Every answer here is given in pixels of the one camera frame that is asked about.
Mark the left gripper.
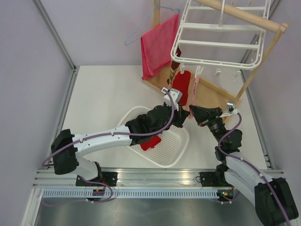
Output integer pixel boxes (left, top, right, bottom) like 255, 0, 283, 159
152, 102, 190, 137

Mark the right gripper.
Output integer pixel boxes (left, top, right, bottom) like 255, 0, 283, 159
189, 104, 225, 145

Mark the pink sock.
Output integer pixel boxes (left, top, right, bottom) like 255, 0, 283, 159
187, 76, 199, 119

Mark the red sock with white print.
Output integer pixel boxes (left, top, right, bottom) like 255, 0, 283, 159
140, 136, 161, 151

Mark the plain red sock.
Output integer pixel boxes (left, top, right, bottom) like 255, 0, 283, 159
172, 71, 191, 106

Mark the white clip drying hanger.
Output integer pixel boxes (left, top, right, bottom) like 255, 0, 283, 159
171, 0, 266, 74

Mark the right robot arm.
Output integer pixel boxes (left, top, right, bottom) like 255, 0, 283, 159
189, 105, 299, 226

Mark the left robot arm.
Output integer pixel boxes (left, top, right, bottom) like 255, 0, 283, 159
51, 104, 190, 186

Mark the wooden drying rack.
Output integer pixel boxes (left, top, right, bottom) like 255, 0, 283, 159
144, 0, 288, 108

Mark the white perforated plastic basket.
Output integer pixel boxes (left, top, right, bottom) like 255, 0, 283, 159
117, 105, 190, 168

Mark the pink cloth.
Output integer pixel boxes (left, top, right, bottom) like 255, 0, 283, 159
140, 14, 180, 80

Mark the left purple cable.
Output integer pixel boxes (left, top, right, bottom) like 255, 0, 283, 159
41, 89, 176, 168

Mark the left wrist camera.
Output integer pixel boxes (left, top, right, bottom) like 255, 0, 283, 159
161, 87, 182, 111

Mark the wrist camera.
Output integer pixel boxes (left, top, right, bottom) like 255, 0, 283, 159
219, 101, 239, 118
161, 87, 182, 111

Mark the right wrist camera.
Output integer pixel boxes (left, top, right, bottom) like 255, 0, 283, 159
219, 101, 239, 118

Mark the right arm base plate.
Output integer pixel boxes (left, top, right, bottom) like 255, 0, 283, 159
198, 171, 228, 187

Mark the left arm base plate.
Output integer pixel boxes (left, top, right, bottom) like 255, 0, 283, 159
75, 172, 118, 187

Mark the slotted cable duct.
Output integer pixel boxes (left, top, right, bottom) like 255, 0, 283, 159
42, 188, 219, 199

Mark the blue wire hanger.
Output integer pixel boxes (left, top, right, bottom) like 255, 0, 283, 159
124, 0, 181, 46

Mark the aluminium mounting rail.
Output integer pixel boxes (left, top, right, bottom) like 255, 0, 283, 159
32, 167, 286, 188

